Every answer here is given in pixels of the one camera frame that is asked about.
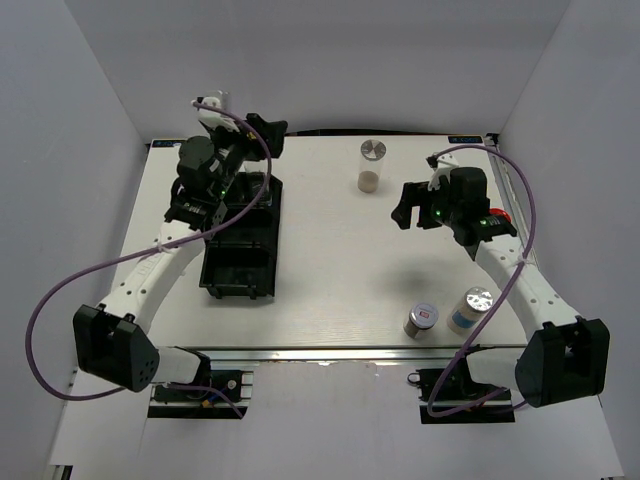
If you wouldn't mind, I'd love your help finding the small jar white red lid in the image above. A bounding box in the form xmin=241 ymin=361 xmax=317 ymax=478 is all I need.
xmin=403 ymin=303 xmax=439 ymax=339

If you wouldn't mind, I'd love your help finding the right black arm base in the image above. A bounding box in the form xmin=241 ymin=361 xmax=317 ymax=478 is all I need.
xmin=407 ymin=360 xmax=516 ymax=425

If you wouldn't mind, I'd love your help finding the square glass oil bottle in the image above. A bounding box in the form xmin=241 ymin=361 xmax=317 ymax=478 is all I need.
xmin=240 ymin=160 xmax=273 ymax=207

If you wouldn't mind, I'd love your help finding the blue label silver lid jar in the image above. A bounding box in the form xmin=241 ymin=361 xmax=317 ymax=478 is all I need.
xmin=447 ymin=287 xmax=494 ymax=334

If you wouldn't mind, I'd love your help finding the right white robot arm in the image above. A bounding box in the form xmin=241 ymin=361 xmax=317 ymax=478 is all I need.
xmin=391 ymin=167 xmax=610 ymax=408

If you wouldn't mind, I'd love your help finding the red cap amber sauce bottle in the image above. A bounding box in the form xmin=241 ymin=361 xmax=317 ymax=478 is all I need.
xmin=489 ymin=208 xmax=511 ymax=225

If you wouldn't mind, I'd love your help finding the blue table sticker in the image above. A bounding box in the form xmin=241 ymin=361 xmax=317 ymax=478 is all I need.
xmin=448 ymin=135 xmax=484 ymax=145
xmin=151 ymin=139 xmax=183 ymax=148

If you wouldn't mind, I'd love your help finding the black divided organizer tray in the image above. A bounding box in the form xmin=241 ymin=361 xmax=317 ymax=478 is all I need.
xmin=199 ymin=176 xmax=283 ymax=300

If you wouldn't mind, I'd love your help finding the aluminium table frame rail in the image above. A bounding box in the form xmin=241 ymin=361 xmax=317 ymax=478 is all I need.
xmin=149 ymin=344 xmax=521 ymax=369

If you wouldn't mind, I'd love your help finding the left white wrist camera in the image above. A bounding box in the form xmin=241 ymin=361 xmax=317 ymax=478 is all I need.
xmin=192 ymin=94 xmax=239 ymax=133

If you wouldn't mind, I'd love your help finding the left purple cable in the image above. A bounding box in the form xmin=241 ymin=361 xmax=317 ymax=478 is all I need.
xmin=24 ymin=102 xmax=274 ymax=401

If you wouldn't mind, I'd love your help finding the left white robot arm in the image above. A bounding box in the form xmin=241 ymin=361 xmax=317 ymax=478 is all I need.
xmin=73 ymin=111 xmax=288 ymax=399

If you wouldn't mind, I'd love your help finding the right blue table sticker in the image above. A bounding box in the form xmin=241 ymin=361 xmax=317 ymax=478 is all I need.
xmin=448 ymin=135 xmax=484 ymax=145

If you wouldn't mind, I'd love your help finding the round glass bottle gold spout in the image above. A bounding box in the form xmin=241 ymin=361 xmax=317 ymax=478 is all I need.
xmin=210 ymin=90 xmax=231 ymax=110

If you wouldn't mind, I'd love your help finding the tall clear jar with grains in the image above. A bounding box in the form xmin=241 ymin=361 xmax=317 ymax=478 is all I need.
xmin=357 ymin=139 xmax=387 ymax=193

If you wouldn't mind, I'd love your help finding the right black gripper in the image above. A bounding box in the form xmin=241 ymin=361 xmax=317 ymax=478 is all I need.
xmin=390 ymin=180 xmax=461 ymax=230

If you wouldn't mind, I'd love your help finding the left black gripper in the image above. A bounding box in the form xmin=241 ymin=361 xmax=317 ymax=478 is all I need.
xmin=208 ymin=115 xmax=288 ymax=201

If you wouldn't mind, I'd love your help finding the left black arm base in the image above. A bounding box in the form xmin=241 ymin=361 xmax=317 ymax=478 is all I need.
xmin=147 ymin=361 xmax=256 ymax=420

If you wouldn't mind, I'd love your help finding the left blue table sticker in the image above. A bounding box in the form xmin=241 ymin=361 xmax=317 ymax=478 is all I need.
xmin=151 ymin=139 xmax=183 ymax=148

